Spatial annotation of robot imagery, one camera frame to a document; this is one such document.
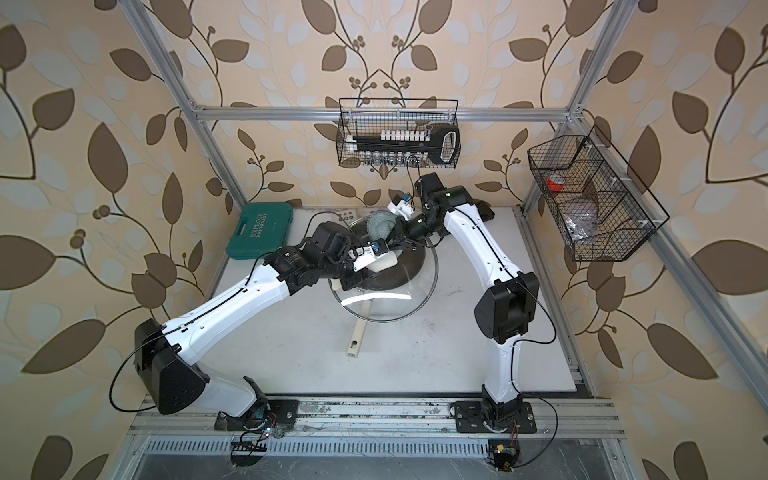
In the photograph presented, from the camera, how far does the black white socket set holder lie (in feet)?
2.70

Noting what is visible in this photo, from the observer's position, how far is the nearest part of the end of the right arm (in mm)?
705

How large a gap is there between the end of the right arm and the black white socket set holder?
0.78 ft
